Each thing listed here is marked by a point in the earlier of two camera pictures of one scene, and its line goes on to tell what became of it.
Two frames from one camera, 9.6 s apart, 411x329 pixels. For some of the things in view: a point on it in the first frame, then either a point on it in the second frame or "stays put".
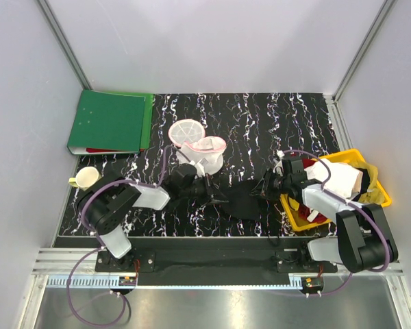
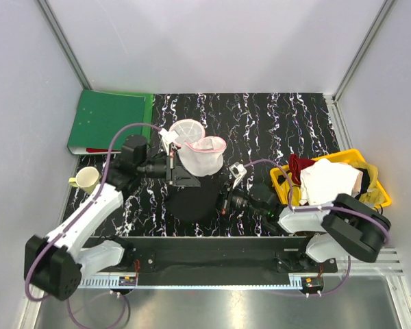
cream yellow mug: x=85 y=177 stays put
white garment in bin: x=345 y=179 stays put
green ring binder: x=111 y=123 stays put
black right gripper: x=262 y=190 -> x=231 y=196
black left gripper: x=209 y=187 -> x=181 y=176
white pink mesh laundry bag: x=188 y=137 stays put
